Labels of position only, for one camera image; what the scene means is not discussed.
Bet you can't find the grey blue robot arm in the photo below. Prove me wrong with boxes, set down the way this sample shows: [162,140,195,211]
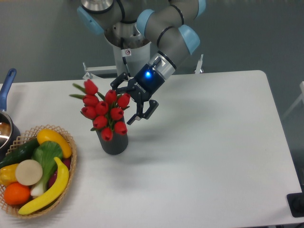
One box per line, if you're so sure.
[77,0,207,125]

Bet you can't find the green bok choy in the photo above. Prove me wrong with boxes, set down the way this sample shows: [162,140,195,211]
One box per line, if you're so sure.
[30,141,63,198]

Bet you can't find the woven wicker basket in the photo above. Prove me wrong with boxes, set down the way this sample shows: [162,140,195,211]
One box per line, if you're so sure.
[0,124,77,219]

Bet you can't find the yellow squash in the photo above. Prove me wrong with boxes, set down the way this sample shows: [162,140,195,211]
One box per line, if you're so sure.
[37,129,72,159]

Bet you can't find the yellow bell pepper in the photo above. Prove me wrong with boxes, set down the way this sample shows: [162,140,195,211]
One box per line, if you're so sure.
[0,163,19,186]

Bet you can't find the blue handled saucepan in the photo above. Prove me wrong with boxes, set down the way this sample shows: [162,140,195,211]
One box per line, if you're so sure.
[0,68,20,161]

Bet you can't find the green cucumber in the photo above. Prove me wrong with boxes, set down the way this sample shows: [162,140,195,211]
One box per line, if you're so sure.
[0,138,39,168]

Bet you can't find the orange fruit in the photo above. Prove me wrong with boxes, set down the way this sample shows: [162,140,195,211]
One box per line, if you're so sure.
[3,182,30,205]

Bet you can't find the beige round slice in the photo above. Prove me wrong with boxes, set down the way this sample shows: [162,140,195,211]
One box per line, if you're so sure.
[15,160,43,186]

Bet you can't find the purple eggplant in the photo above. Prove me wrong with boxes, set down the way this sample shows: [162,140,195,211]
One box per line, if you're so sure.
[47,158,71,189]

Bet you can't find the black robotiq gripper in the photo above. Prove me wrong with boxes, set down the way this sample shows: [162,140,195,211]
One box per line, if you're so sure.
[110,64,165,125]

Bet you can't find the dark grey ribbed vase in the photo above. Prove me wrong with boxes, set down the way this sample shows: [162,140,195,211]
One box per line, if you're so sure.
[96,117,129,155]

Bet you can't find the black device at edge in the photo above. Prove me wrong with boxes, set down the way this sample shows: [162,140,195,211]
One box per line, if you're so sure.
[286,192,304,218]

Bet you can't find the red tulip bouquet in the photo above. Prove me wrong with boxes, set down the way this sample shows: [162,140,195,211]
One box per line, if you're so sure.
[70,79,131,142]

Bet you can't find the yellow banana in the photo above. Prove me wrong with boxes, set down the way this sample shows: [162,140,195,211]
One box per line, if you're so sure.
[18,157,69,215]

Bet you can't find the white frame at right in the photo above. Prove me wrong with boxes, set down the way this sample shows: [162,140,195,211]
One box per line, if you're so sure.
[282,81,304,120]

